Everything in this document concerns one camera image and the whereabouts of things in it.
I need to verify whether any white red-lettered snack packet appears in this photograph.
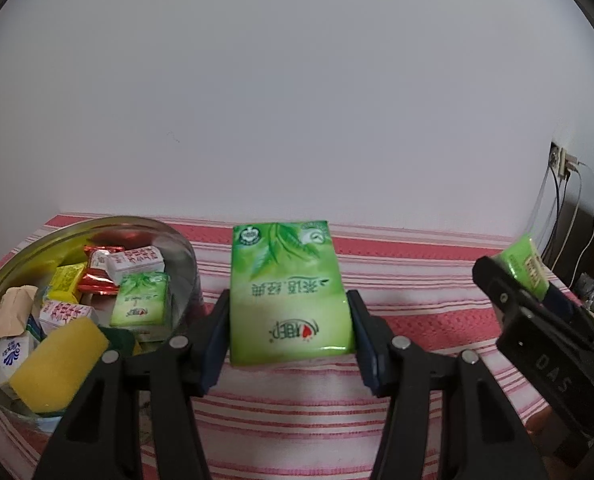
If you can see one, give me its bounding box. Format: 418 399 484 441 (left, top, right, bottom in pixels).
106 246 166 285

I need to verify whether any yellow snack box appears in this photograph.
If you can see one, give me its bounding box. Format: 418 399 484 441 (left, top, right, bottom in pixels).
45 262 86 304

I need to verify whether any yellow green sponge in tin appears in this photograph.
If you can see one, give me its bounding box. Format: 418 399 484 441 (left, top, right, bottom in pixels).
7 315 139 415

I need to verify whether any black cable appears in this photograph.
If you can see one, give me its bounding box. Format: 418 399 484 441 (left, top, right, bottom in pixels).
538 164 570 266

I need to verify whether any white charging cable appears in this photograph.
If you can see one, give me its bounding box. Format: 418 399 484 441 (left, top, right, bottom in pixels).
568 159 594 281

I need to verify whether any white wall socket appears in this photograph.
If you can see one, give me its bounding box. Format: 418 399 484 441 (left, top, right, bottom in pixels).
548 142 579 179

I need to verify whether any pink white snack packet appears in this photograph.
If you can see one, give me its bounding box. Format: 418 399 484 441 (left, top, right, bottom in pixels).
39 300 98 335

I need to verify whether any red white striped bedspread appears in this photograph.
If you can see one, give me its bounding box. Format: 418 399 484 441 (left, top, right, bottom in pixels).
0 212 594 480

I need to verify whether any beige paper packet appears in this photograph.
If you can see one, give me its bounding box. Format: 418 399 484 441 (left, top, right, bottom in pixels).
0 285 38 339

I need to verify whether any red foil snack wrapper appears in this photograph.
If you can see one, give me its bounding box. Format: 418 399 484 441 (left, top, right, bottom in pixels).
78 245 124 296

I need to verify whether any white blue-print packet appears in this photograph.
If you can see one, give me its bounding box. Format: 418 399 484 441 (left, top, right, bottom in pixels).
0 330 39 389

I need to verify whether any round metal tin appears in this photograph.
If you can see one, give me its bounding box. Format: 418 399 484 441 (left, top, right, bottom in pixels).
0 216 204 434

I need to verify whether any large green tissue pack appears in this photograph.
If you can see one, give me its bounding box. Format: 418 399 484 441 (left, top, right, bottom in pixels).
230 220 354 366

